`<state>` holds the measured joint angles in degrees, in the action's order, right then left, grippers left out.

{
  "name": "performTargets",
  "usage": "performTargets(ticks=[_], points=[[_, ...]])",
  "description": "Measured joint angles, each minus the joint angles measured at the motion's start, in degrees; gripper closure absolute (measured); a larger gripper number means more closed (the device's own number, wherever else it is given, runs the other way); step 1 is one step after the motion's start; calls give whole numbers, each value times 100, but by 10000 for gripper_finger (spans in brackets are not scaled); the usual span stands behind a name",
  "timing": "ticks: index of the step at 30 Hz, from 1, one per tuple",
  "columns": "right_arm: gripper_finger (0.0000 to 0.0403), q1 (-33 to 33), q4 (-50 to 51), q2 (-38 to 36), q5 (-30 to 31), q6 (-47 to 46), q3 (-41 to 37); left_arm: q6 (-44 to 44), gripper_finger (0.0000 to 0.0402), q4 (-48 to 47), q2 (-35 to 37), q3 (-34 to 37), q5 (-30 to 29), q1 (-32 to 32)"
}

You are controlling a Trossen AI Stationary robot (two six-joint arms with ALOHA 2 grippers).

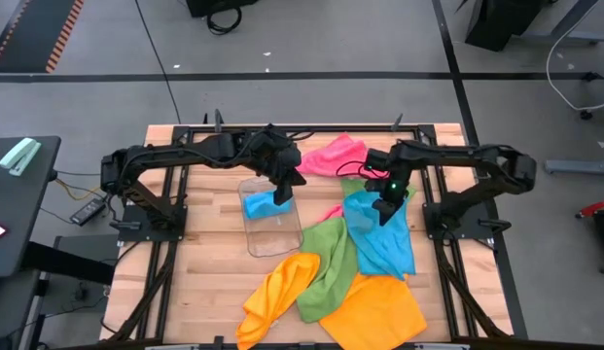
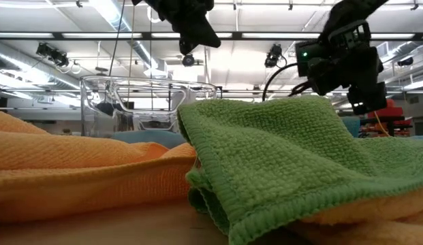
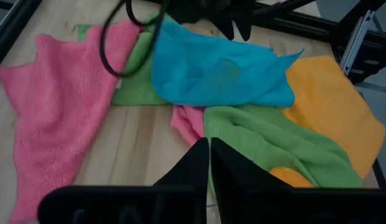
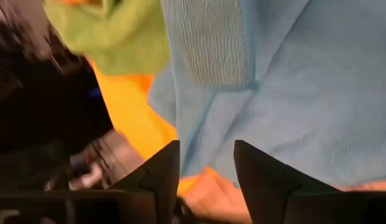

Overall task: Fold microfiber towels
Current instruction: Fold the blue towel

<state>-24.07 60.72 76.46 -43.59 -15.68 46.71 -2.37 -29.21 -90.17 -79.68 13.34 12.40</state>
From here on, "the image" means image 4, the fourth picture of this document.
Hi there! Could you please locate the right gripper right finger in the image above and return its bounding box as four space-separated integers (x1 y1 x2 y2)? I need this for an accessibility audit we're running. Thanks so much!
233 139 336 224

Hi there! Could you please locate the blue microfiber towel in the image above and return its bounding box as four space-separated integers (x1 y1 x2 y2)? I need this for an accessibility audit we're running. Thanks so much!
147 0 386 187

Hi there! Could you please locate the green microfiber towel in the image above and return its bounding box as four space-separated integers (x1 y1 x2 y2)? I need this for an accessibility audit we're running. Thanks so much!
43 0 171 77

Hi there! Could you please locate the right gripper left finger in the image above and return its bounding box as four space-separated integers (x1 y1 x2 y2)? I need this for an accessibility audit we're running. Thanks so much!
108 139 181 224

